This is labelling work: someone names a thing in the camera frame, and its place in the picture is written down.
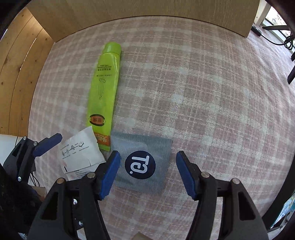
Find wooden headboard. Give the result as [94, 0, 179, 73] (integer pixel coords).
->
[26, 0, 272, 43]

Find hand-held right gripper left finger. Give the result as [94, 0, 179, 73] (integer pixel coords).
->
[27, 150, 121, 240]

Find grey pouch with round logo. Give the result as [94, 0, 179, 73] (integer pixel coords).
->
[110, 131, 173, 196]

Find person's left forearm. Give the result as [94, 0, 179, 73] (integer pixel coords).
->
[0, 165, 48, 233]

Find black cable and plug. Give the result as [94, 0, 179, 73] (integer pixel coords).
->
[262, 24, 295, 85]

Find dark-rimmed container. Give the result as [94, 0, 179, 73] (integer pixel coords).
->
[261, 182, 295, 240]

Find brown cardboard piece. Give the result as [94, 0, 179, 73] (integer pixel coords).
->
[132, 232, 150, 240]

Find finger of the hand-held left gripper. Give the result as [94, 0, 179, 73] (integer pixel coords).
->
[5, 133, 63, 171]

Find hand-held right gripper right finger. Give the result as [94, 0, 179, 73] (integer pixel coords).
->
[176, 151, 269, 240]

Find pink checked blanket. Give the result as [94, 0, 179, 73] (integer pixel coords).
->
[27, 15, 295, 240]

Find lime green tube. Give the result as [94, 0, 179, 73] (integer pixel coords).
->
[86, 43, 122, 152]

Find white paper packet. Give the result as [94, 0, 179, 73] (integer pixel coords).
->
[57, 126, 107, 181]

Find black cable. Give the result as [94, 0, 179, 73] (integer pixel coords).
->
[29, 171, 41, 188]

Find wooden side panel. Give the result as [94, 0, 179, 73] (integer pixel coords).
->
[0, 7, 56, 137]

